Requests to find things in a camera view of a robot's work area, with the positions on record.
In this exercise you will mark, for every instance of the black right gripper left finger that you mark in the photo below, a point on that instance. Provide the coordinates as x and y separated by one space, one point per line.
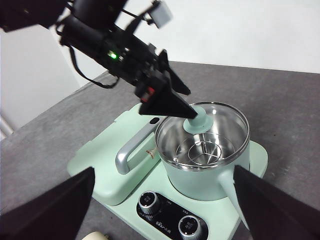
45 215

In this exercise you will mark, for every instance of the mint green breakfast machine base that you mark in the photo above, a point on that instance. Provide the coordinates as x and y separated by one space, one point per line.
125 220

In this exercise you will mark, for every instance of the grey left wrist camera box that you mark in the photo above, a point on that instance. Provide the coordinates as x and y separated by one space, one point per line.
162 13

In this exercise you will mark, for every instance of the mint green griddle cover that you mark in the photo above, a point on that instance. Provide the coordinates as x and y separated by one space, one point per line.
105 165

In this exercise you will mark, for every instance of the glass pot lid green knob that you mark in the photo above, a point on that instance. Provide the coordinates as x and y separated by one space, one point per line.
200 122

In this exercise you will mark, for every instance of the black control panel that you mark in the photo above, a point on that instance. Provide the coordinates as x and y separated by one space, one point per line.
165 220

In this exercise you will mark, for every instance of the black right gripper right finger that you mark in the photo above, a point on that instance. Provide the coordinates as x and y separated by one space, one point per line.
275 215

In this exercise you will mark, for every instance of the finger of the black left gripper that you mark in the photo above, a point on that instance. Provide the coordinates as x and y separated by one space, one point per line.
175 80
167 102

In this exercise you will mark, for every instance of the plain white steamed bun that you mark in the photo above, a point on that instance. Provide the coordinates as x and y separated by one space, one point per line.
96 236

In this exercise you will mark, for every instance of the silver control knob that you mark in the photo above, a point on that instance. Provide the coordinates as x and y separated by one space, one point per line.
189 226
148 201

